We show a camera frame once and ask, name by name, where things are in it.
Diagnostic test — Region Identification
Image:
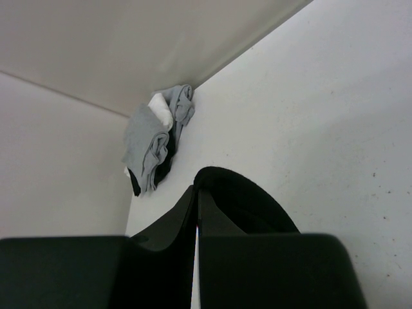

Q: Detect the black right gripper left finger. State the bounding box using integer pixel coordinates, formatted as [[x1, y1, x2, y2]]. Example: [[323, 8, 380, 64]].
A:
[[1, 187, 196, 308]]

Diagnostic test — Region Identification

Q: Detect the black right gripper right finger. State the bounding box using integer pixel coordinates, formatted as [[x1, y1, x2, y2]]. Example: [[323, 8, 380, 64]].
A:
[[198, 190, 368, 308]]

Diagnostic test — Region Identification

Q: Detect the grey folded tank top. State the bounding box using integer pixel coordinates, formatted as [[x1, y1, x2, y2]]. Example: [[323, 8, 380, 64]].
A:
[[122, 84, 195, 196]]

